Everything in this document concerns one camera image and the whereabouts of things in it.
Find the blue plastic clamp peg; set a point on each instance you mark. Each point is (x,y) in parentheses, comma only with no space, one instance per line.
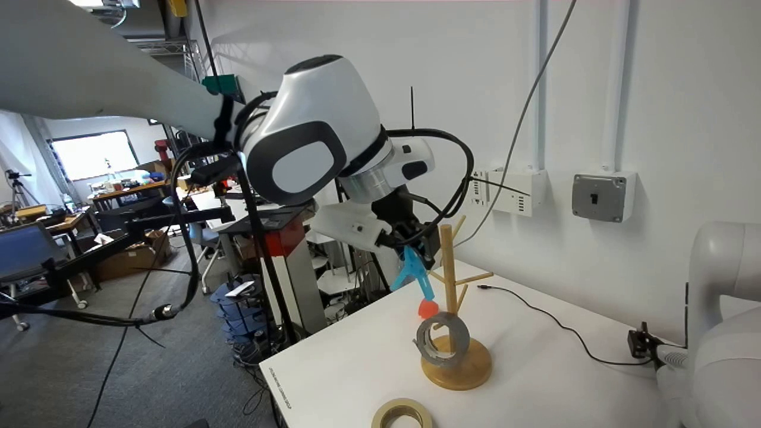
(413,275)

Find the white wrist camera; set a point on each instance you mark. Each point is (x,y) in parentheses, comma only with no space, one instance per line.
(348,227)

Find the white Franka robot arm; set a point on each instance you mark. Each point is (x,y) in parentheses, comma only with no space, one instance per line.
(318,96)

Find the white wall conduit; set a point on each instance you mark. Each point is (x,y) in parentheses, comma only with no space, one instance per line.
(626,79)
(540,79)

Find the white labelled wall box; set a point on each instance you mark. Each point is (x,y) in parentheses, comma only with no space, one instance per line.
(482,191)

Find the blue crate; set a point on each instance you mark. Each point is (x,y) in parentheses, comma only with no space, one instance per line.
(239,313)

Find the bright window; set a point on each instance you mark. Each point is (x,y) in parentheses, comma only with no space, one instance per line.
(95,156)

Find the wooden peg tree holder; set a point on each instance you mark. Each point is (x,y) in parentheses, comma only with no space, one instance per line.
(455,370)

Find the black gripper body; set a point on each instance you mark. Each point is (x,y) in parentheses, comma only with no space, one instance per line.
(400,215)

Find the cardboard box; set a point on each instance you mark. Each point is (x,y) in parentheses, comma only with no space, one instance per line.
(132,258)

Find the gray wall socket box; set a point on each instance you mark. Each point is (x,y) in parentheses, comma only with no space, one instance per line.
(603,195)

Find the white plain wall box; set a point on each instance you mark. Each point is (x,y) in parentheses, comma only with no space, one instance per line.
(524,191)

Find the red orange box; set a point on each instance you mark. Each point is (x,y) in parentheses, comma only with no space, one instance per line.
(283,237)

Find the beige masking tape roll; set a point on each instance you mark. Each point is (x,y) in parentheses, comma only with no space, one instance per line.
(388,411)

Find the blue chair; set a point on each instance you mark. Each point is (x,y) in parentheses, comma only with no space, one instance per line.
(26,251)

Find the grey mug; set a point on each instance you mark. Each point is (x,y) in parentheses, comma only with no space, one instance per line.
(431,347)

